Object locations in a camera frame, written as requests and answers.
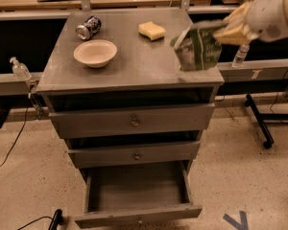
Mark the black object bottom left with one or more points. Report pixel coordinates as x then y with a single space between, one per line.
56 220

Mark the left hand sanitizer bottle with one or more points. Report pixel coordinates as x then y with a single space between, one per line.
20 70

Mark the black wheeled table leg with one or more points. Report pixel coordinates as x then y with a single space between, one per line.
261 119

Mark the white paper bowl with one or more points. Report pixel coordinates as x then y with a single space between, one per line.
95 53

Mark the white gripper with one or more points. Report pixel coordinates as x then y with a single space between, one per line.
268 13

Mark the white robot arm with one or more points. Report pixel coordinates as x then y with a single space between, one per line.
265 20

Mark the middle grey drawer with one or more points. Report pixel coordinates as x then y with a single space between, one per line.
133 154

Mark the crushed blue soda can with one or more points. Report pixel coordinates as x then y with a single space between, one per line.
90 27

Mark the top grey drawer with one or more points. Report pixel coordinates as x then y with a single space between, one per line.
134 120

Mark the yellow sponge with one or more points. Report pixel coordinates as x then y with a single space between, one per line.
151 30

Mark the clear water bottle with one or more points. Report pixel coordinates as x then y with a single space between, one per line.
240 55

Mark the grey drawer cabinet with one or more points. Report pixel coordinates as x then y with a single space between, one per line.
143 73

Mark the grey drawer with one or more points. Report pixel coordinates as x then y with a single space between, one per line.
135 194
134 120
133 154

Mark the bottom grey drawer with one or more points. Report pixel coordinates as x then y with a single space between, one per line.
135 194

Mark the green jalapeno chip bag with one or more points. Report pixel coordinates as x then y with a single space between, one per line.
196 48

